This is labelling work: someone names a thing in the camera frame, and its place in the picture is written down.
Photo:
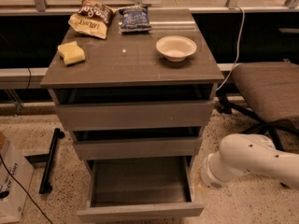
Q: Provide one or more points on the white foam-padded gripper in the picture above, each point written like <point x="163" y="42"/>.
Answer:
<point x="207" y="175"/>

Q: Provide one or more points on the grey bottom drawer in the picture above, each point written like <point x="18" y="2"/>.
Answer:
<point x="139" y="189"/>

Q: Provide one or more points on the grey drawer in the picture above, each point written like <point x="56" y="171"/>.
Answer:
<point x="137" y="143"/>
<point x="139" y="189"/>
<point x="124" y="108"/>

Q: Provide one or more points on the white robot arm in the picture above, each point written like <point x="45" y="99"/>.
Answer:
<point x="240" y="154"/>

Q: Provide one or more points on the grey middle drawer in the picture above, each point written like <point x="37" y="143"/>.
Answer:
<point x="137" y="143"/>

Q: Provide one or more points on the grey drawer cabinet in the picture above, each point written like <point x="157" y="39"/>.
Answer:
<point x="132" y="60"/>

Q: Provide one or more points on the grey top drawer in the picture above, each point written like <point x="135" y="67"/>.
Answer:
<point x="124" y="108"/>

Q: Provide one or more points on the grey office chair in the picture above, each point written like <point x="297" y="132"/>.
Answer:
<point x="271" y="91"/>

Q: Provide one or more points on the white paper bowl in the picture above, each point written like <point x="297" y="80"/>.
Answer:
<point x="176" y="48"/>

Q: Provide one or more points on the black metal bar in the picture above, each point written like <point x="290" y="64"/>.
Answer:
<point x="45" y="186"/>

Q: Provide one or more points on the blue chip bag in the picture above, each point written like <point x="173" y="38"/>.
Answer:
<point x="134" y="19"/>

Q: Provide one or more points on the yellow sponge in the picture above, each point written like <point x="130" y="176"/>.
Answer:
<point x="71" y="53"/>

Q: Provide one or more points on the brown chip bag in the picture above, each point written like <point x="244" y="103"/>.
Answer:
<point x="93" y="18"/>

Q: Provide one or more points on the white cardboard box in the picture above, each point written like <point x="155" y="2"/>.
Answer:
<point x="15" y="176"/>

